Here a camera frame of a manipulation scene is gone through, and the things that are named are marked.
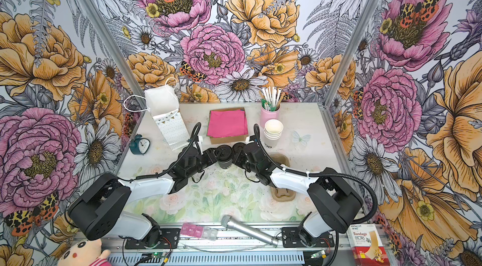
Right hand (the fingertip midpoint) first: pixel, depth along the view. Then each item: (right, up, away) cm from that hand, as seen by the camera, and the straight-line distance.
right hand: (230, 162), depth 86 cm
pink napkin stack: (-4, +17, +25) cm, 31 cm away
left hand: (-5, +1, +3) cm, 5 cm away
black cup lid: (+4, +5, +12) cm, 13 cm away
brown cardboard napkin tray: (-2, +8, +18) cm, 20 cm away
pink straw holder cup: (+18, +21, +18) cm, 33 cm away
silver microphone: (0, -21, -11) cm, 24 cm away
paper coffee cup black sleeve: (-3, -2, +3) cm, 5 cm away
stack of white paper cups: (+20, +13, +3) cm, 24 cm away
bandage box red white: (+51, -27, -17) cm, 61 cm away
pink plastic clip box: (-11, -25, -11) cm, 29 cm away
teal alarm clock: (-46, +6, +8) cm, 47 cm away
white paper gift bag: (-36, +28, +14) cm, 48 cm away
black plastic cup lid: (-3, +4, 0) cm, 5 cm away
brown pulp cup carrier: (+22, -13, -3) cm, 26 cm away
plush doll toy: (-50, -26, -21) cm, 60 cm away
